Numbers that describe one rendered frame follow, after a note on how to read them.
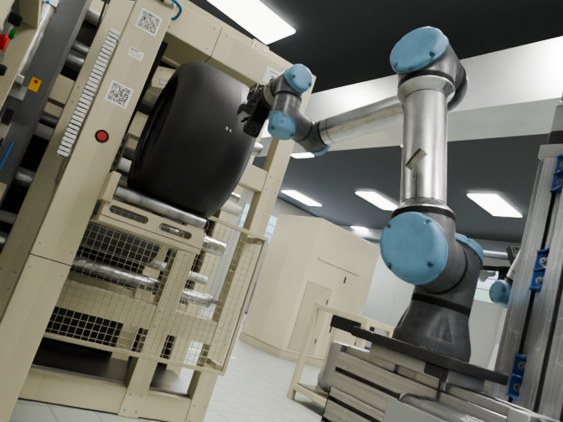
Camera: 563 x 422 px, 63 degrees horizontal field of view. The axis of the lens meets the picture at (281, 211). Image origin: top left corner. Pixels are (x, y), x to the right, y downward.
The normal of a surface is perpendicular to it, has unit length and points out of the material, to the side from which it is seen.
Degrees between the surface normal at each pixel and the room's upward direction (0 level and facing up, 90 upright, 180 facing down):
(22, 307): 90
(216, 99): 69
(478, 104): 90
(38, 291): 90
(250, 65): 90
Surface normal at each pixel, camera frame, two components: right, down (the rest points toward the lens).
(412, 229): -0.63, -0.21
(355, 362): -0.73, -0.35
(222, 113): 0.54, -0.19
